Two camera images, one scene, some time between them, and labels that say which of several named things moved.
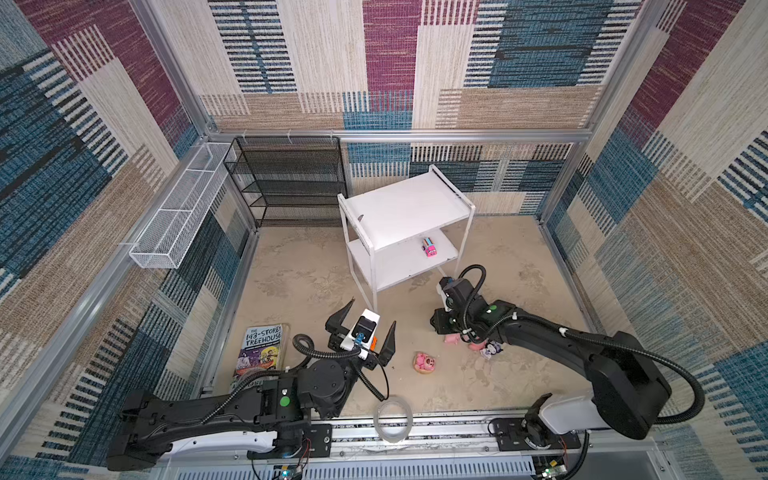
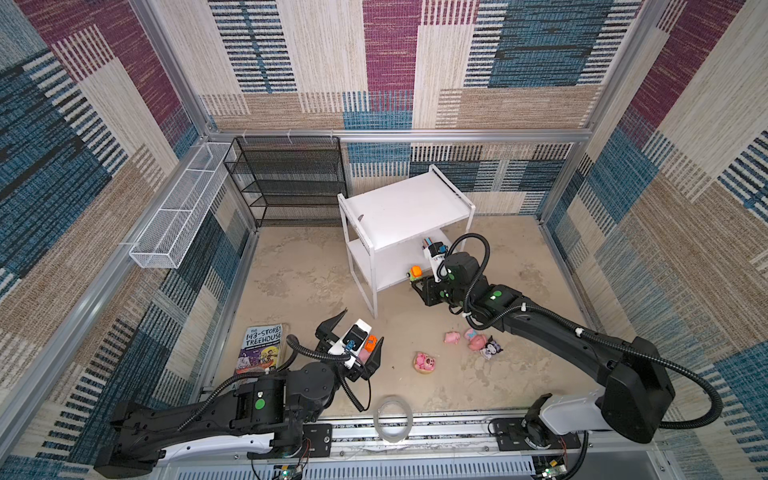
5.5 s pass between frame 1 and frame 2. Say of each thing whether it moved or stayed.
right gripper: moved
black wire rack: stayed
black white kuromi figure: stayed
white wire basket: stayed
